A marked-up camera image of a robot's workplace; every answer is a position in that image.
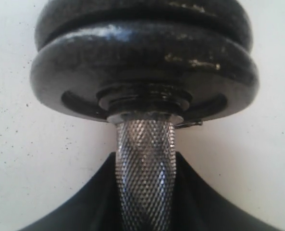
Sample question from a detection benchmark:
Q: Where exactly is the chrome dumbbell bar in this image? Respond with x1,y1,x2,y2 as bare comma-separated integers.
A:
107,112,203,231

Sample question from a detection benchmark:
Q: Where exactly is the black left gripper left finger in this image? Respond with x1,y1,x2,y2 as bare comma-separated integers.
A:
22,152,122,231

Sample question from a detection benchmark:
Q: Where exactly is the black weight plate right end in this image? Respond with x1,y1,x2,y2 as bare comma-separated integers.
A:
30,21,259,124

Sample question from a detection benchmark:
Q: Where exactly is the black weight plate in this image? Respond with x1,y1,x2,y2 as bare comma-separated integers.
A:
35,0,253,51

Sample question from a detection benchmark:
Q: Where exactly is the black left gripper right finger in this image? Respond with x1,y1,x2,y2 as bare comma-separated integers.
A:
166,151,265,231

